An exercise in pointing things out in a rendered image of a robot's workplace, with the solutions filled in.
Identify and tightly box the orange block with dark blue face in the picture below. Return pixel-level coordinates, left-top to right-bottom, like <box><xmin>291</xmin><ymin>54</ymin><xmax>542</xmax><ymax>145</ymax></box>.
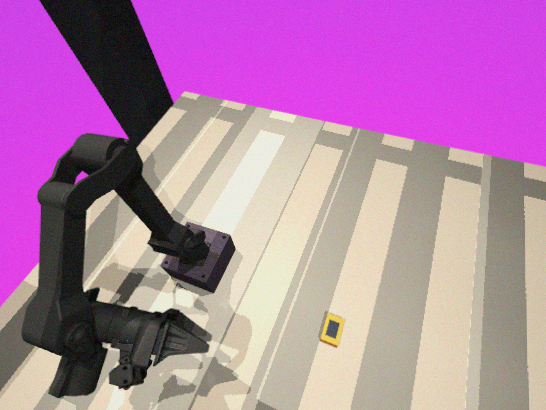
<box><xmin>320</xmin><ymin>313</ymin><xmax>344</xmax><ymax>348</ymax></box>

